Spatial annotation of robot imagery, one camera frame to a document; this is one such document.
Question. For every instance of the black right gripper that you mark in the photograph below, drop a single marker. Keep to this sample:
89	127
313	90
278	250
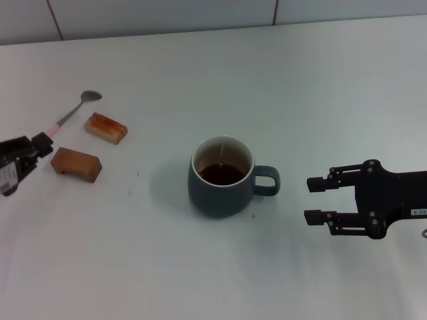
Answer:
390	198

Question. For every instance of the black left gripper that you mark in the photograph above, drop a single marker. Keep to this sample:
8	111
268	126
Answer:
15	160

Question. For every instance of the grey ceramic coffee cup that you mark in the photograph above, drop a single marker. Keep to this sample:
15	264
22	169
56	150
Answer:
217	200

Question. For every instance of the dark arched wooden block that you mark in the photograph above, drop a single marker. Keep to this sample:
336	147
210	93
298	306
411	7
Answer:
80	163

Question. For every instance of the light wooden block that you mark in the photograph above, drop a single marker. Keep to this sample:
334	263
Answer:
106	130

